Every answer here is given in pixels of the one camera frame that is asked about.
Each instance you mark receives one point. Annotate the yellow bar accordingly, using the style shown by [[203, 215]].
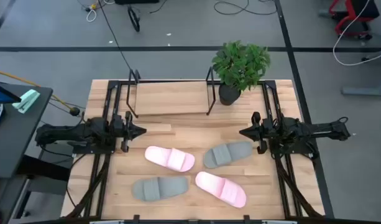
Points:
[[13, 77]]

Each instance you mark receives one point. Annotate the grey rubber slide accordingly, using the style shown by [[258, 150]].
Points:
[[159, 188], [224, 154]]

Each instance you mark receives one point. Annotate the grey desk base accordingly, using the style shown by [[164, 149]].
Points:
[[364, 91]]

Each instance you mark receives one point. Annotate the green potted plant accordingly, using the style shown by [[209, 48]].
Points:
[[240, 65]]

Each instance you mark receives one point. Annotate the pink rubber slide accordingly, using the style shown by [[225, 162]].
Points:
[[221, 188], [170, 158]]

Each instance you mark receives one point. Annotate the red and black cart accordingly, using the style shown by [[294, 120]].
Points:
[[364, 9]]

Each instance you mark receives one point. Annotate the blue laptop screen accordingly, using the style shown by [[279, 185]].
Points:
[[0, 96]]

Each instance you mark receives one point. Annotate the black side desk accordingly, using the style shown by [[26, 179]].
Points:
[[16, 140]]

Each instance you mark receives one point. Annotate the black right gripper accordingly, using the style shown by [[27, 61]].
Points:
[[262, 132]]

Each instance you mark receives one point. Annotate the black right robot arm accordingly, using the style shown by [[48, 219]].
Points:
[[317, 127]]

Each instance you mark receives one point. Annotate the wooden shelf with black frame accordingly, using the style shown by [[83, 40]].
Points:
[[171, 98]]

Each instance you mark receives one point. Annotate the black oval loop object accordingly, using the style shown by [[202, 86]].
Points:
[[136, 27]]

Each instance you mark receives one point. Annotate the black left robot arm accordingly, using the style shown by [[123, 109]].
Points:
[[69, 132]]

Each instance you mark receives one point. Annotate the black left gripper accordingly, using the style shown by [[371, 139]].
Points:
[[125, 132]]

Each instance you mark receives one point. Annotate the black floor box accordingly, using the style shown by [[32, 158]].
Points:
[[134, 1]]

